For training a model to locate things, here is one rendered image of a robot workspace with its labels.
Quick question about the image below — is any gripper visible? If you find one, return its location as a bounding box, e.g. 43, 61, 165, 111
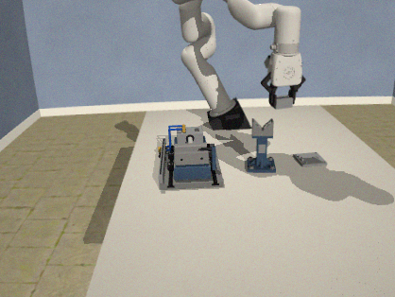
261, 51, 306, 107

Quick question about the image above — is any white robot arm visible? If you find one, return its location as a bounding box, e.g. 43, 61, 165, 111
172, 0, 301, 117

